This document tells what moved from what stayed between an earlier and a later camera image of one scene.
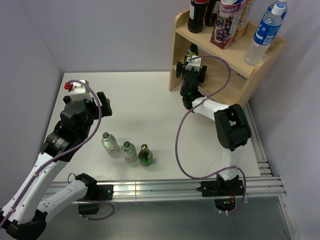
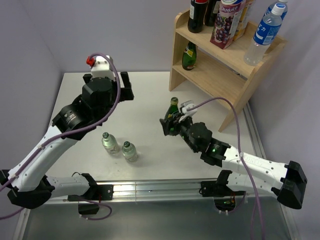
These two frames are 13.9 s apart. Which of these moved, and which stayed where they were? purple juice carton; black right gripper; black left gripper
Moved: black left gripper; black right gripper
Stayed: purple juice carton
